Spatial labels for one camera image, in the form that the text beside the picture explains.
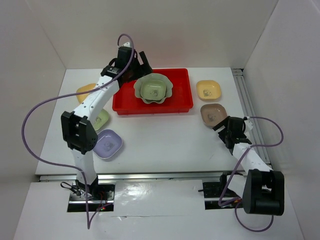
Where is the brown square plate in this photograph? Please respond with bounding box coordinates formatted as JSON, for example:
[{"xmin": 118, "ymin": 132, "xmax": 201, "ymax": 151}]
[{"xmin": 200, "ymin": 103, "xmax": 228, "ymax": 128}]

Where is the yellow square plate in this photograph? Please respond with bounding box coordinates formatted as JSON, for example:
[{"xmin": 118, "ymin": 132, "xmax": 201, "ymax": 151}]
[
  {"xmin": 196, "ymin": 80, "xmax": 222, "ymax": 101},
  {"xmin": 76, "ymin": 83, "xmax": 96, "ymax": 104}
]

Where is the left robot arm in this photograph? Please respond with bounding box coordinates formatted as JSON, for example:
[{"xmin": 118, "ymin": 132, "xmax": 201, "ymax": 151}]
[{"xmin": 61, "ymin": 46, "xmax": 152, "ymax": 200}]

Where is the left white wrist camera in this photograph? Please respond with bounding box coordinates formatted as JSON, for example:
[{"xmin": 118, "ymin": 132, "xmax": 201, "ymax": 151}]
[{"xmin": 122, "ymin": 41, "xmax": 132, "ymax": 48}]

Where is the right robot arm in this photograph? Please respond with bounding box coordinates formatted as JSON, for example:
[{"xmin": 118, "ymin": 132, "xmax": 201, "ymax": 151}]
[{"xmin": 213, "ymin": 116, "xmax": 285, "ymax": 216}]

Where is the aluminium rail front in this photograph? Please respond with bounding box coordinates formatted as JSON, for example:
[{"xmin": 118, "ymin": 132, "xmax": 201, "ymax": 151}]
[{"xmin": 39, "ymin": 171, "xmax": 227, "ymax": 182}]

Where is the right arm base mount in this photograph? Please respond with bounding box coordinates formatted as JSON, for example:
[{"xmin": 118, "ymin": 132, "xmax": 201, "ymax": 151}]
[{"xmin": 198, "ymin": 182, "xmax": 239, "ymax": 210}]

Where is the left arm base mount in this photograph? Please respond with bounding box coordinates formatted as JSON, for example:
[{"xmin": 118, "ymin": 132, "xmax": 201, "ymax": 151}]
[{"xmin": 60, "ymin": 181, "xmax": 116, "ymax": 213}]

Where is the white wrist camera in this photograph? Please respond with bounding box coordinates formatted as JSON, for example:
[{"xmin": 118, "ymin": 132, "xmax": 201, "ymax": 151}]
[
  {"xmin": 243, "ymin": 116, "xmax": 254, "ymax": 133},
  {"xmin": 122, "ymin": 41, "xmax": 132, "ymax": 48}
]

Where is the purple square plate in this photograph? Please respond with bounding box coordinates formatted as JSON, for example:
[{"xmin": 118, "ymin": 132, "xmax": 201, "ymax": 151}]
[{"xmin": 93, "ymin": 129, "xmax": 123, "ymax": 159}]

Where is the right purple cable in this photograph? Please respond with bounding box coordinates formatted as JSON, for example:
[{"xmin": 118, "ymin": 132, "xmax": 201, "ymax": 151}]
[{"xmin": 218, "ymin": 116, "xmax": 285, "ymax": 232}]

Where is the yellow square plate left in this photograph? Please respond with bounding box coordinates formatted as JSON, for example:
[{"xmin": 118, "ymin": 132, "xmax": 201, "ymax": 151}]
[{"xmin": 76, "ymin": 83, "xmax": 96, "ymax": 104}]

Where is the yellow square plate right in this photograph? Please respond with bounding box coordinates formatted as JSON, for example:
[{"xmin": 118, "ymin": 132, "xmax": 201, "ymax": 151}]
[{"xmin": 196, "ymin": 80, "xmax": 222, "ymax": 101}]

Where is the green square plate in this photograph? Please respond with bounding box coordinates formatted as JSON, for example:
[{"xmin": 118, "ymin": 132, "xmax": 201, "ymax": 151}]
[
  {"xmin": 93, "ymin": 109, "xmax": 110, "ymax": 131},
  {"xmin": 140, "ymin": 79, "xmax": 167, "ymax": 101}
]

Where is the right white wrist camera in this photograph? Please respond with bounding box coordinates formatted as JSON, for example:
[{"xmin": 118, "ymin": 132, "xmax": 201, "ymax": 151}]
[{"xmin": 243, "ymin": 116, "xmax": 254, "ymax": 133}]

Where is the large green scalloped bowl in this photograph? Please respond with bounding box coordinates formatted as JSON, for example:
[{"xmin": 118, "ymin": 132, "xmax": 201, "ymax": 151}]
[{"xmin": 133, "ymin": 73, "xmax": 173, "ymax": 104}]

